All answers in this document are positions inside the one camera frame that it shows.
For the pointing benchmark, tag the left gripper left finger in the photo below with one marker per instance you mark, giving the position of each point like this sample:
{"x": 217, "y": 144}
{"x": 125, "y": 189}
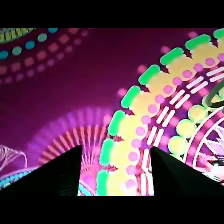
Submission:
{"x": 56, "y": 176}

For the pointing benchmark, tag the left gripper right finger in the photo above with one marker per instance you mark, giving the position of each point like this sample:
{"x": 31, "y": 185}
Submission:
{"x": 176, "y": 176}

